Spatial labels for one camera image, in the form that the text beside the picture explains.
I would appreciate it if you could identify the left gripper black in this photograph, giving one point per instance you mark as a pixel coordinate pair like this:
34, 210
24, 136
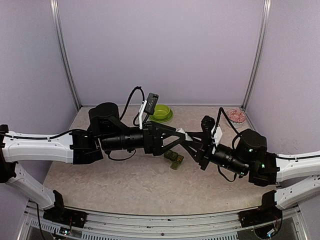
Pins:
154, 130

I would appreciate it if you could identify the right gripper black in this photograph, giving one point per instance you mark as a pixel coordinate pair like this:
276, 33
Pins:
202, 156

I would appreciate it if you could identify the white pill bottle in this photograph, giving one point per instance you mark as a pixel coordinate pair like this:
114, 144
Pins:
187, 137

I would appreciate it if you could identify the green weekly pill organizer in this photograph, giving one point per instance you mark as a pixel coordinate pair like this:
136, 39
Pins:
172, 156

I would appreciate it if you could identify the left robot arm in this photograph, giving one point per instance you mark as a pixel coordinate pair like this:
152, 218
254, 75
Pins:
106, 133

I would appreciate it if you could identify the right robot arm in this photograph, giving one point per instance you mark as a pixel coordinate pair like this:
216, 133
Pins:
248, 156

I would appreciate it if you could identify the green bowl with saucer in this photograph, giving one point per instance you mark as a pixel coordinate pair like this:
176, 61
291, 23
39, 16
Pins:
162, 113

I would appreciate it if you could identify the red patterned ceramic bowl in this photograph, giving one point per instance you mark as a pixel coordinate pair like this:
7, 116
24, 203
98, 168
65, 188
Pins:
236, 117

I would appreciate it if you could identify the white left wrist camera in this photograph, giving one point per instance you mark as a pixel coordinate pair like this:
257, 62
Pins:
148, 107

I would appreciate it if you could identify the right aluminium frame post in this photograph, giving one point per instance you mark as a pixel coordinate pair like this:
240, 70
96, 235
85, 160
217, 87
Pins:
258, 53

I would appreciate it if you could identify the aluminium frame post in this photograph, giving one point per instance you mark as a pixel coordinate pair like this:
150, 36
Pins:
258, 53
54, 5

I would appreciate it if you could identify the left aluminium frame post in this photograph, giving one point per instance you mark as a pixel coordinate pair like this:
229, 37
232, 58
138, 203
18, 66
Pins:
54, 5

